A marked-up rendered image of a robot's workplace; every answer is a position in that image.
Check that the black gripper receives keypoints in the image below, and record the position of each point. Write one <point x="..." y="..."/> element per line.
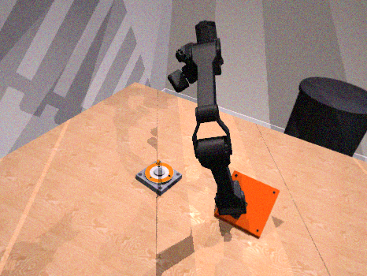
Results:
<point x="178" y="78"/>

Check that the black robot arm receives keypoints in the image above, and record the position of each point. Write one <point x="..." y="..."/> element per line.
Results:
<point x="214" y="152"/>

